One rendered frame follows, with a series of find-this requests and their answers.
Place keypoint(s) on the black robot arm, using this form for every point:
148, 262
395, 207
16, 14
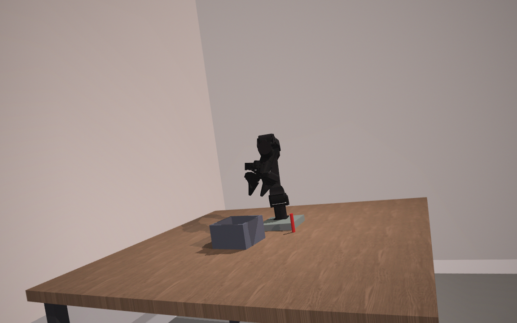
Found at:
269, 149

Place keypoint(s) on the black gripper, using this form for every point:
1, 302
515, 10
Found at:
268, 178

